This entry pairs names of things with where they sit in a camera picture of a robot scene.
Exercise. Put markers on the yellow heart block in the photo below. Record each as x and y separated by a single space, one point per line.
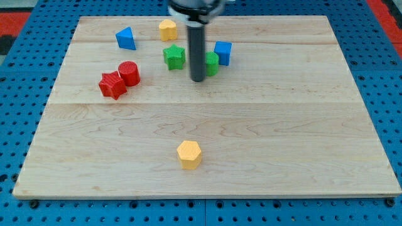
168 30

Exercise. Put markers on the blue triangle block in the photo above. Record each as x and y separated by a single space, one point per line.
125 39

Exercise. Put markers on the green cylinder block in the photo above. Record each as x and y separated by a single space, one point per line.
212 63

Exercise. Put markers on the red cylinder block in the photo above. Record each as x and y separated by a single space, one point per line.
129 72

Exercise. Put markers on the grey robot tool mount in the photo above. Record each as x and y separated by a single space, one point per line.
196 11

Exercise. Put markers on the blue cube block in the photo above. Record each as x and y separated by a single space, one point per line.
223 50

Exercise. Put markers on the light wooden board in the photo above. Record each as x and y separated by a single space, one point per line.
285 119

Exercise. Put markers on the yellow hexagon block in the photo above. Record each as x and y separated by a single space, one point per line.
189 154

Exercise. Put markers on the red star block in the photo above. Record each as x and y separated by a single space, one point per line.
112 85

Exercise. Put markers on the green star block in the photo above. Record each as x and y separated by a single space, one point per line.
174 57

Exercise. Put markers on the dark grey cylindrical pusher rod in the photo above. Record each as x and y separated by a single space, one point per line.
196 53

